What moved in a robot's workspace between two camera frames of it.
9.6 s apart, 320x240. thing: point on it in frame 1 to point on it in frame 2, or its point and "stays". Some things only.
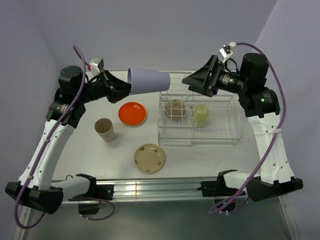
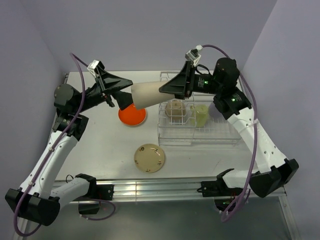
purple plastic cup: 144,81 to 213,111
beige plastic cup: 104,127 to 146,94
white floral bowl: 175,109 stays
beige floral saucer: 149,158 stays
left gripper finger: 120,94 to 124,99
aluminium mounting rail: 161,189 stays
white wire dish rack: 187,117 stays
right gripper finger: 203,90 to 181,85
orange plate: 132,113 stays
